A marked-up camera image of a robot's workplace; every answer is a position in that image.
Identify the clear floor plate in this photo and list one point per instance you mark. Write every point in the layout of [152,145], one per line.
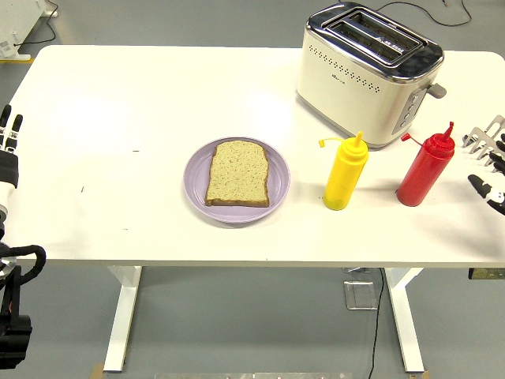
[360,296]

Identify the yellow squeeze bottle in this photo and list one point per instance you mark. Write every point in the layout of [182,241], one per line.
[345,173]

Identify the cream and chrome toaster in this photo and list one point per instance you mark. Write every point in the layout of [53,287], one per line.
[355,91]

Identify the purple round plate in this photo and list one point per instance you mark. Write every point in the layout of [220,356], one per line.
[280,181]

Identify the white table leg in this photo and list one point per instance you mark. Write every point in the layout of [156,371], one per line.
[406,316]
[120,316]

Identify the slice of bread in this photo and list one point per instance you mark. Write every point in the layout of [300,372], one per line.
[238,173]

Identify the red squeeze bottle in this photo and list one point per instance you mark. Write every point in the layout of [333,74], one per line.
[424,173]

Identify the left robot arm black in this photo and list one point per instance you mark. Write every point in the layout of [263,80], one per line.
[16,316]

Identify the silver toast rack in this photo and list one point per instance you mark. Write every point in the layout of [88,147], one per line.
[483,140]

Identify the black table control panel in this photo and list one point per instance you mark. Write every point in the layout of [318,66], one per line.
[487,273]

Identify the white equipment housing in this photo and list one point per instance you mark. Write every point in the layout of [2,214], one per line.
[16,19]

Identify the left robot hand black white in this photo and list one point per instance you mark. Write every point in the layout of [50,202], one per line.
[8,167]

